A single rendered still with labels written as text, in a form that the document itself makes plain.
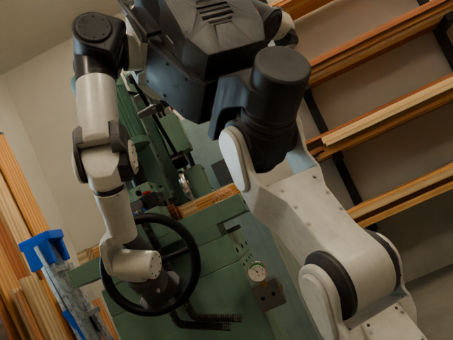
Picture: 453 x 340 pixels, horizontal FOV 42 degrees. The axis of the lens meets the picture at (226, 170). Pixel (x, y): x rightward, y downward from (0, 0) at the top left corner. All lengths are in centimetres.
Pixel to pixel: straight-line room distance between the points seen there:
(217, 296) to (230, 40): 86
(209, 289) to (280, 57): 90
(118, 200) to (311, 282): 44
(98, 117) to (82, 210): 336
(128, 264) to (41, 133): 348
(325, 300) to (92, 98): 64
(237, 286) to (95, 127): 78
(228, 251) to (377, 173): 255
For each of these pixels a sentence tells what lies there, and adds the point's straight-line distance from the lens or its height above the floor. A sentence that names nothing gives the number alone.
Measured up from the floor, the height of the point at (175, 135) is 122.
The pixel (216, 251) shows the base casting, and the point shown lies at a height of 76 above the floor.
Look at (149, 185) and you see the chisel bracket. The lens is 198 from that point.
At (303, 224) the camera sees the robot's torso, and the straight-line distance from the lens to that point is 118.
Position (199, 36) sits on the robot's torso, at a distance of 126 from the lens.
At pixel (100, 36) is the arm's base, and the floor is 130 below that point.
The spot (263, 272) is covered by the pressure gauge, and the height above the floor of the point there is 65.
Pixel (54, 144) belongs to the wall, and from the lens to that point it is 473.
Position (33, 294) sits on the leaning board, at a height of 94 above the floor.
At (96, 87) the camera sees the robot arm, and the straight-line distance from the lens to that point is 132.
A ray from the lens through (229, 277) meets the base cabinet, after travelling 182.
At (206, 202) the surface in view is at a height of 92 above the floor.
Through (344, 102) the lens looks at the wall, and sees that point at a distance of 427.
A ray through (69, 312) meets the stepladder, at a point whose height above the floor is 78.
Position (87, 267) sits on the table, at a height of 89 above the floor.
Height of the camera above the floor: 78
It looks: 6 degrees up
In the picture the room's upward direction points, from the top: 24 degrees counter-clockwise
